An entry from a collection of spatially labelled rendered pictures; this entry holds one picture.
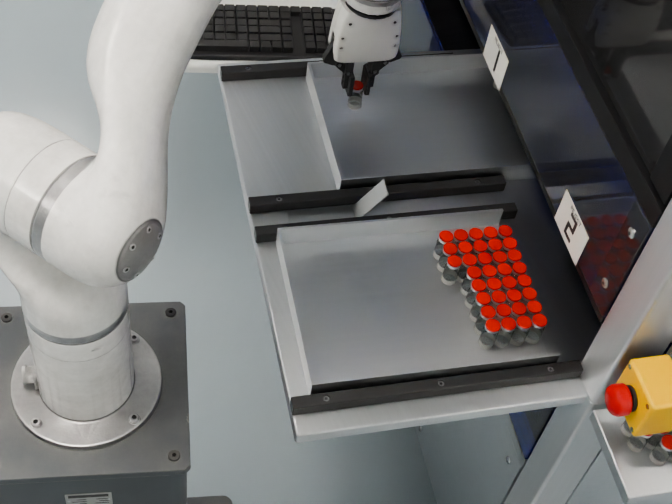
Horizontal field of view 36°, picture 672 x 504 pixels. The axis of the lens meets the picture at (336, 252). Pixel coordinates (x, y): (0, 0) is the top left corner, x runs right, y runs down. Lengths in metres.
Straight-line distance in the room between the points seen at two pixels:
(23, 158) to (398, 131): 0.78
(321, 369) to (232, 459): 0.94
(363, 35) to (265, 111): 0.23
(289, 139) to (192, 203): 1.09
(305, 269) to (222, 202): 1.25
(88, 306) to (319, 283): 0.41
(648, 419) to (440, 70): 0.76
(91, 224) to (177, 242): 1.62
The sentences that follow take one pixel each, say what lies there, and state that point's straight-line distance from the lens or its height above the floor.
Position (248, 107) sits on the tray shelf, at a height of 0.88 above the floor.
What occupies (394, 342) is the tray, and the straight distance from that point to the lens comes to 1.44.
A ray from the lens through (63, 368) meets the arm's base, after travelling 1.27.
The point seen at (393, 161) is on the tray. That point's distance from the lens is 1.65.
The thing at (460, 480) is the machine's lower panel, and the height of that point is 0.28.
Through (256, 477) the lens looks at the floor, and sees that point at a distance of 2.30.
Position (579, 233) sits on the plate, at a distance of 1.42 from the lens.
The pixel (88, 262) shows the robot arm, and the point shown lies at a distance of 1.04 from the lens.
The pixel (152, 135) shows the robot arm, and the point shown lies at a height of 1.31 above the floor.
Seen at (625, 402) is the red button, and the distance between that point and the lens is 1.31.
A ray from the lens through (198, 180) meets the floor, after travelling 2.77.
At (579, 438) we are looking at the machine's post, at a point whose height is 0.78.
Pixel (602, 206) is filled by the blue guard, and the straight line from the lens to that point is 1.36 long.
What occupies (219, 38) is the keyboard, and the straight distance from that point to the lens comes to 1.90.
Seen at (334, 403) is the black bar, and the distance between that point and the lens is 1.35.
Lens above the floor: 2.06
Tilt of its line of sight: 51 degrees down
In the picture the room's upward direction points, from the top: 10 degrees clockwise
